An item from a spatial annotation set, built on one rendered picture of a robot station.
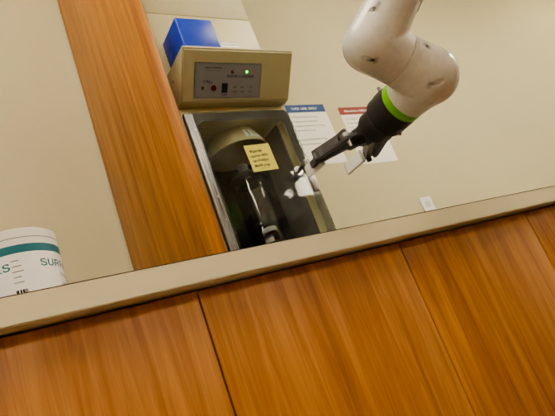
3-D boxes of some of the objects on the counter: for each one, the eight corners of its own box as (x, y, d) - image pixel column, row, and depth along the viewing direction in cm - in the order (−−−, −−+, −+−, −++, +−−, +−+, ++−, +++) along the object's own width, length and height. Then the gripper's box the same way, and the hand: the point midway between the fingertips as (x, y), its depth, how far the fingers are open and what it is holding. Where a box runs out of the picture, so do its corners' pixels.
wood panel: (154, 341, 144) (43, -50, 185) (164, 338, 146) (52, -49, 187) (223, 282, 106) (64, -194, 147) (236, 279, 108) (75, -191, 149)
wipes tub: (-15, 347, 87) (-31, 262, 92) (68, 327, 95) (49, 249, 99) (-12, 327, 77) (-30, 233, 82) (81, 306, 85) (60, 220, 89)
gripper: (415, 104, 120) (358, 155, 137) (332, 104, 107) (281, 160, 124) (429, 133, 117) (369, 181, 134) (345, 136, 104) (291, 188, 121)
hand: (330, 167), depth 128 cm, fingers open, 11 cm apart
